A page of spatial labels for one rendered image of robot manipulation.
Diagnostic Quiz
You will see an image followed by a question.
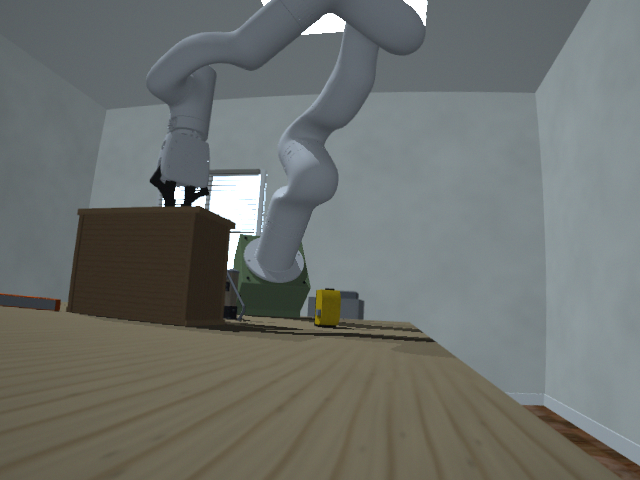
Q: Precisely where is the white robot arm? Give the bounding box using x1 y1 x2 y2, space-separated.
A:
146 0 426 283

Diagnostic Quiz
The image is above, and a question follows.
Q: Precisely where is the dark brown wooden cabinet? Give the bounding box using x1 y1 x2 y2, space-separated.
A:
66 206 236 326

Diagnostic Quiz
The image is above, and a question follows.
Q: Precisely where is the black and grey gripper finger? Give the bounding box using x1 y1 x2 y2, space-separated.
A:
150 167 177 206
181 186 209 206

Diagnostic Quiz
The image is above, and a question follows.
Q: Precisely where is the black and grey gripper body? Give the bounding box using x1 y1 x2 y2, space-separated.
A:
156 131 210 191

